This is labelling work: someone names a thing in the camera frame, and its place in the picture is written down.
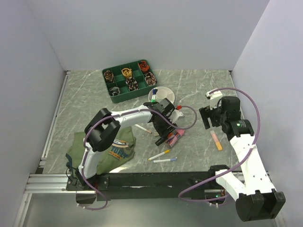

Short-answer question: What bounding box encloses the orange black rolled sock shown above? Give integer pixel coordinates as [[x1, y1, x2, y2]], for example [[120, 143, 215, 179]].
[[138, 61, 150, 74]]

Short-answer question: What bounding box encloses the white pen brown cap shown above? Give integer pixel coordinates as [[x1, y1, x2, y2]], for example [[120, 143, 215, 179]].
[[135, 124, 152, 134]]

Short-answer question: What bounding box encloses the white pen yellow cap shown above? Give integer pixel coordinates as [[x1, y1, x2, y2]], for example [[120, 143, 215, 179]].
[[148, 149, 170, 161]]

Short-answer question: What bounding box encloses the green divided organizer tray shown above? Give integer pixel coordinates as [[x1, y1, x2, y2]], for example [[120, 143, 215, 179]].
[[102, 60, 158, 104]]

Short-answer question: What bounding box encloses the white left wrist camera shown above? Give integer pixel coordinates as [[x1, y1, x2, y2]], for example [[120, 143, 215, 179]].
[[169, 110, 184, 123]]

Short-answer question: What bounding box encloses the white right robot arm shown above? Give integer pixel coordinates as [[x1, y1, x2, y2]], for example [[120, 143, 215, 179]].
[[199, 92, 286, 221]]

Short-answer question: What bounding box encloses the pink patterned rolled sock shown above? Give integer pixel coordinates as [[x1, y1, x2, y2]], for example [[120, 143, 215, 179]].
[[144, 72, 157, 86]]

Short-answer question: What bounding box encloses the black front base bar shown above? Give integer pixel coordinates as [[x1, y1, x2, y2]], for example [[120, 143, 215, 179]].
[[66, 171, 223, 201]]

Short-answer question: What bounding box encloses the green folded t-shirt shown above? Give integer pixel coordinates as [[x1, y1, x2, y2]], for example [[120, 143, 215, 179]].
[[66, 127, 136, 175]]

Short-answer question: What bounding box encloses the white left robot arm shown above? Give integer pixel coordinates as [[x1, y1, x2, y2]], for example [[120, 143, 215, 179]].
[[76, 98, 177, 190]]

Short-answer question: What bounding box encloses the grey rolled sock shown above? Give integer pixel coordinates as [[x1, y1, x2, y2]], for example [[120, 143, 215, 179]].
[[108, 87, 121, 96]]

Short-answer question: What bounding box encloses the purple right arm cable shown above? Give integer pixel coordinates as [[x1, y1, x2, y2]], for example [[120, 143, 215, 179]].
[[178, 87, 261, 207]]

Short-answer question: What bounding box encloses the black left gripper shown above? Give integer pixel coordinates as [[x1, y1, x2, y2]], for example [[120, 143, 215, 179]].
[[153, 114, 177, 139]]

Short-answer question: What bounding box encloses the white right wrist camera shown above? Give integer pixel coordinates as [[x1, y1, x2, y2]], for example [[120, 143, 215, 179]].
[[206, 90, 223, 110]]

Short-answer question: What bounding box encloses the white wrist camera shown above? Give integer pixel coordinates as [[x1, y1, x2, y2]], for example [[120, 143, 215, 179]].
[[206, 90, 223, 110], [169, 110, 184, 123]]

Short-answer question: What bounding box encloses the black marker orange cap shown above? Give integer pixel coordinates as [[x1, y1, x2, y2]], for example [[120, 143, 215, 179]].
[[155, 137, 166, 146]]

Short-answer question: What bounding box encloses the white round pen holder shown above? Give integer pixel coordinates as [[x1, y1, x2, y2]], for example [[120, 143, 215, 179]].
[[148, 87, 175, 104]]

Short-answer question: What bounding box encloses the yellow patterned rolled sock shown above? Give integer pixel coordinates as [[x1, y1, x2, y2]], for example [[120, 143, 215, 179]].
[[121, 68, 133, 79]]

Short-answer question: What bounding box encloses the brown patterned rolled sock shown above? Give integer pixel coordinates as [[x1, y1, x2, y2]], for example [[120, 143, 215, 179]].
[[103, 70, 115, 83]]

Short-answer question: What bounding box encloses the white pen light blue cap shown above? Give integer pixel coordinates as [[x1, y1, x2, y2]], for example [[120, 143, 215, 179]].
[[152, 157, 177, 163]]

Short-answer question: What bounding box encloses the pink capped pencil tube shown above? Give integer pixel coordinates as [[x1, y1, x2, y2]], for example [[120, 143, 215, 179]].
[[165, 129, 185, 148]]

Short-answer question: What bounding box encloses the pink orange highlighter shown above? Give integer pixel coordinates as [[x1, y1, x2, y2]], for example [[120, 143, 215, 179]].
[[210, 131, 223, 151]]

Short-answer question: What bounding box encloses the dark floral rolled sock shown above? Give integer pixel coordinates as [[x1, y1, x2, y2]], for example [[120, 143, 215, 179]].
[[125, 78, 139, 91]]

